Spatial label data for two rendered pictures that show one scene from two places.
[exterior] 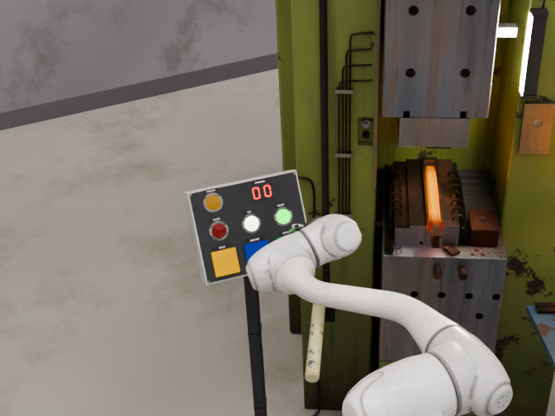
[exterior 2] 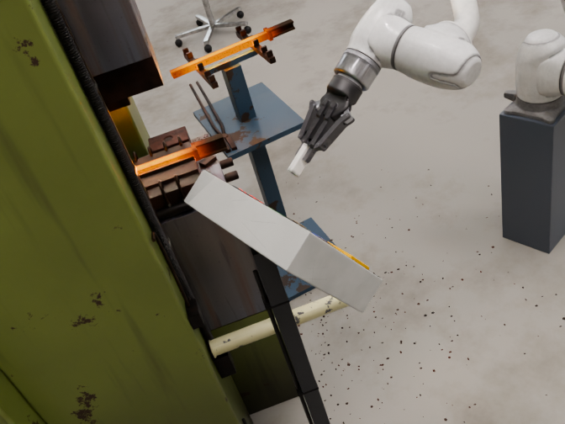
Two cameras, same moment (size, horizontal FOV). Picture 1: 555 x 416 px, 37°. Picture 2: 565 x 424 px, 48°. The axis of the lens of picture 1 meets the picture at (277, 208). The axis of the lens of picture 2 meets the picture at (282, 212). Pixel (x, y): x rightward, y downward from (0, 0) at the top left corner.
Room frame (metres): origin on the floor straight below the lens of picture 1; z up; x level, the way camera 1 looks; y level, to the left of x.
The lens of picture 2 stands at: (2.27, 1.08, 1.92)
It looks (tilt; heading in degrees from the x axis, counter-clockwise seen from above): 38 degrees down; 258
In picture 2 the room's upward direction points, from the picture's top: 17 degrees counter-clockwise
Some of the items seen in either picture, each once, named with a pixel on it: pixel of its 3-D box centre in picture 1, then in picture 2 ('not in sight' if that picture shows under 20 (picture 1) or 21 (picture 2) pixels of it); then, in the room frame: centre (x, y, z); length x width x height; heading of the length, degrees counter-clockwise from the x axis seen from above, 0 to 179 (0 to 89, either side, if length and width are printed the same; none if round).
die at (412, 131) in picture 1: (429, 101); (71, 80); (2.34, -0.49, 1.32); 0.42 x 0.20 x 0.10; 172
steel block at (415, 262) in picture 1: (435, 261); (155, 250); (2.34, -0.55, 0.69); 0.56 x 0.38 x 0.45; 172
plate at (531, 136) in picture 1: (536, 128); not in sight; (2.22, -0.79, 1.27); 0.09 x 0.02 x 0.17; 82
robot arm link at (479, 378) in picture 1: (468, 375); not in sight; (1.16, -0.35, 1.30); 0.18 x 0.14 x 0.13; 24
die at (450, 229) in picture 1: (424, 198); (127, 193); (2.34, -0.49, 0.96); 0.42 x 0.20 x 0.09; 172
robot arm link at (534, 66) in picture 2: not in sight; (543, 64); (0.92, -0.50, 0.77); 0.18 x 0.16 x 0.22; 114
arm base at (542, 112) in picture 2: not in sight; (534, 98); (0.94, -0.53, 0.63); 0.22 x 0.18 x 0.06; 113
